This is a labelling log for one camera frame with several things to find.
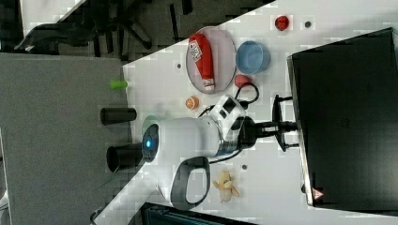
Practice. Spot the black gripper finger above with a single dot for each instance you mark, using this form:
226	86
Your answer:
281	126

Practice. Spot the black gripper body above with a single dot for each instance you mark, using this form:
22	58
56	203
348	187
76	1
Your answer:
249	133

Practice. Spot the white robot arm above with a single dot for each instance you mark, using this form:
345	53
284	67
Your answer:
173	148

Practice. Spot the red strawberry toy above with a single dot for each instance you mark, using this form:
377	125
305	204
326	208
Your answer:
241	79

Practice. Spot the peeled banana toy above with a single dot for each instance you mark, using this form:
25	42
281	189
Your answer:
225	186

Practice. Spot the orange slice toy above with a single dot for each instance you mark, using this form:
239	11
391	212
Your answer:
192	102

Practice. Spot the blue bowl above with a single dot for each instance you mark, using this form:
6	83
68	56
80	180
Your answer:
252	57

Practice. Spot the grey round plate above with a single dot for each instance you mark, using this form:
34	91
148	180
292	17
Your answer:
224	62

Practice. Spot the red ketchup bottle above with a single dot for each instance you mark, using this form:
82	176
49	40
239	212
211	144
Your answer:
200	52

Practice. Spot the red tomato toy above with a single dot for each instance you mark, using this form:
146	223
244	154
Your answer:
282	23

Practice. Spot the large black cylinder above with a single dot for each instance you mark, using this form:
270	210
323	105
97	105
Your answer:
122	157

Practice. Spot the small black cylinder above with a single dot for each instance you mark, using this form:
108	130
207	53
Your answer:
110	116

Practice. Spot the green cylinder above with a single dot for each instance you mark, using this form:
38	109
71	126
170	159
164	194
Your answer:
118	84

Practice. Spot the black office chair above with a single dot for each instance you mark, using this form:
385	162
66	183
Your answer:
76	22

